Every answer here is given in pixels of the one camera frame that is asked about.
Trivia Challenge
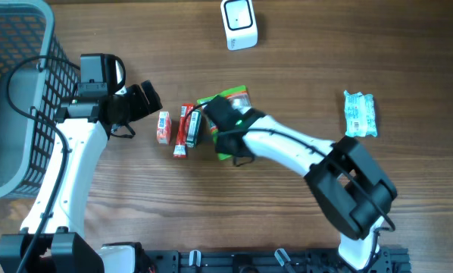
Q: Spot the red Kleenex tissue pack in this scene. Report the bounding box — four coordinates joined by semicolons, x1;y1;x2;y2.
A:
157;111;172;145

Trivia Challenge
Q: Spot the grey plastic shopping basket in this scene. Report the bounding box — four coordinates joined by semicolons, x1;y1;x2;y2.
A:
0;1;79;199

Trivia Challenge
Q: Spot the white barcode scanner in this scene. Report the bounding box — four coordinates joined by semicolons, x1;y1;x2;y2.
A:
220;0;258;51

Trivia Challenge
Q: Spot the red stick sachet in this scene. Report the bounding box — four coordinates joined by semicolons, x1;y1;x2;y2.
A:
173;103;194;158

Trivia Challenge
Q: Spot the black left camera cable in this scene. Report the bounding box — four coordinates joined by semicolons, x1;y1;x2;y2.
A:
5;55;82;273

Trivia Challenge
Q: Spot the green white small box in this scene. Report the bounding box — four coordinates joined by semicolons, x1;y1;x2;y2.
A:
186;109;202;148

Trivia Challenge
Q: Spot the black right camera cable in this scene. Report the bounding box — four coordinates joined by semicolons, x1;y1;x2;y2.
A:
183;102;396;273

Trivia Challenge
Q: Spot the green snack bag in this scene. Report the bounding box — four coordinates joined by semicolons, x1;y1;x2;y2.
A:
197;85;251;161

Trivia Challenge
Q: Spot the black camera cable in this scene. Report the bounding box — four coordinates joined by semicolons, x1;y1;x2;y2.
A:
183;102;396;273
5;55;82;273

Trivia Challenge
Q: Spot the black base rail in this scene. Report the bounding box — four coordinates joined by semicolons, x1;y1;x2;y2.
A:
135;246;412;273

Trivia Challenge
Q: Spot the mint wet wipes pack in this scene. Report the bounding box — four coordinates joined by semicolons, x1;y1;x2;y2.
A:
343;90;378;137

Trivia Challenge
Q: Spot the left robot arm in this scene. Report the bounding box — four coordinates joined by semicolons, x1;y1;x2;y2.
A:
0;81;162;272

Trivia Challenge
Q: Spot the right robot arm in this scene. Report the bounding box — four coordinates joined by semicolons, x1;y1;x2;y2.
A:
206;107;398;271

